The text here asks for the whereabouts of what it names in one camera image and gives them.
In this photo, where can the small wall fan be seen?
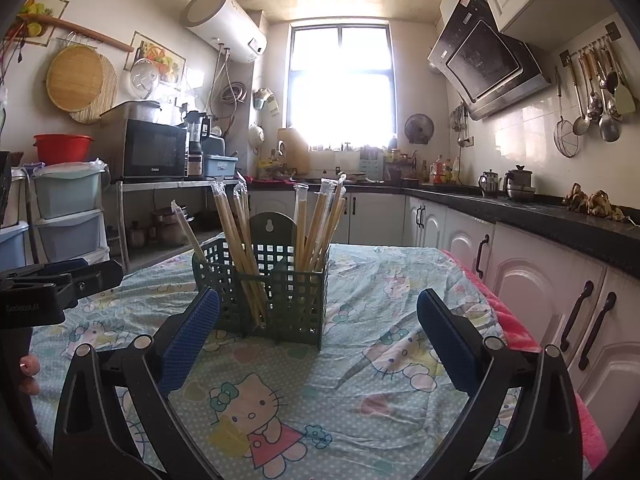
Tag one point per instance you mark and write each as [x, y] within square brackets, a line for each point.
[419, 129]

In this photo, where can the blue plastic box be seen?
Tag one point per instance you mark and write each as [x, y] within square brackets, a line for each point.
[220, 166]

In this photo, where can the red plastic bucket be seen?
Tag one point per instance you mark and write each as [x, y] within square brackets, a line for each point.
[62, 149]

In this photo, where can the black kitchen countertop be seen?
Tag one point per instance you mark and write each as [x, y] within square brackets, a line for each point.
[540, 215]

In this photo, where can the fruit picture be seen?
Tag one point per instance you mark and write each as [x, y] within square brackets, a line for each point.
[42, 15]
[160, 57]

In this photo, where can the wooden cutting board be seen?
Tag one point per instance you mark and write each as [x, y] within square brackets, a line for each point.
[294, 152]

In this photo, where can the person's left hand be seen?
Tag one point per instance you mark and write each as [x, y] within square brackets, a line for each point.
[30, 375]

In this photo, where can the small metal kettle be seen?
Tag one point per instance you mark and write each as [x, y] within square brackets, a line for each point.
[489, 185]

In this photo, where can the wooden rolling pin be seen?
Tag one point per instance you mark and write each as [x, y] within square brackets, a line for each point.
[75, 27]

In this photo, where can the cluster of small hanging utensils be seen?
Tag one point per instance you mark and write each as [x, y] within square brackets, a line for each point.
[457, 120]

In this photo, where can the pale green organizer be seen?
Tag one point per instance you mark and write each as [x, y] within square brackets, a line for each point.
[371, 162]

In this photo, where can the round bamboo sieve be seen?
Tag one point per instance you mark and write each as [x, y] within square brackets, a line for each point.
[77, 77]

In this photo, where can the window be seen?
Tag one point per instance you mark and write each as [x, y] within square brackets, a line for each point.
[340, 85]

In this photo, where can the metal shelf rack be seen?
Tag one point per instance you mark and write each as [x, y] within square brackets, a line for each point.
[165, 185]

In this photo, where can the cartoon cat printed tablecloth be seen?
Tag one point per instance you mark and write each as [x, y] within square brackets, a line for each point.
[350, 410]

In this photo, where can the ginger root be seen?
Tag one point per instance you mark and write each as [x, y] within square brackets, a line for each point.
[595, 202]

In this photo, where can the glass pot lid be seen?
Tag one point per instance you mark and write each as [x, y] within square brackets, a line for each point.
[145, 77]

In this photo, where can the black range hood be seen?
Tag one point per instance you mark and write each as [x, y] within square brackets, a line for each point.
[485, 60]

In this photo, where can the dish drying rack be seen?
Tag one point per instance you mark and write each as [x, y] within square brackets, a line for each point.
[400, 167]

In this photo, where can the white water heater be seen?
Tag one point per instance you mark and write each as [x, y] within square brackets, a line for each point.
[225, 22]

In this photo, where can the pastel plastic drawer tower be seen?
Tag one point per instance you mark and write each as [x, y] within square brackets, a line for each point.
[70, 210]

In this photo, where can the bunch of chopsticks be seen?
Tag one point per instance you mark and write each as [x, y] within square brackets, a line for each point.
[227, 225]

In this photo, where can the round woven straw mat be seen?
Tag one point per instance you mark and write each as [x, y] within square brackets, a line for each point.
[102, 110]

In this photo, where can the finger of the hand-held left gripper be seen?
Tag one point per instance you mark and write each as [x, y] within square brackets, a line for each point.
[95, 280]
[65, 266]

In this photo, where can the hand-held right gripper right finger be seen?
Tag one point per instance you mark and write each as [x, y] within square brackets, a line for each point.
[445, 340]

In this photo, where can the black microwave oven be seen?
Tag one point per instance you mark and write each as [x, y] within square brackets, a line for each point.
[150, 152]

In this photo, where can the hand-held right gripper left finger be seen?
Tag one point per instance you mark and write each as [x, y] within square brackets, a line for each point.
[192, 340]

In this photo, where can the cluster of condiment bottles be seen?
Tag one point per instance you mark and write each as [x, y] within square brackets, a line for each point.
[440, 170]

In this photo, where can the green plastic utensil basket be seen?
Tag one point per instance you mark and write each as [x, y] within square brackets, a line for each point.
[295, 310]

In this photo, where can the utensil hanging rail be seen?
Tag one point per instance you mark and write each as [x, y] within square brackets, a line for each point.
[590, 45]

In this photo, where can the stainless steel pot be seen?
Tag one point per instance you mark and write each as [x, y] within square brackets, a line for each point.
[167, 225]

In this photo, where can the row of hanging metal ladles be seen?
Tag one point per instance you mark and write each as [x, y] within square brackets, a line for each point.
[607, 127]

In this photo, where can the blender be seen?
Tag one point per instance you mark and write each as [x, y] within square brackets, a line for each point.
[196, 140]

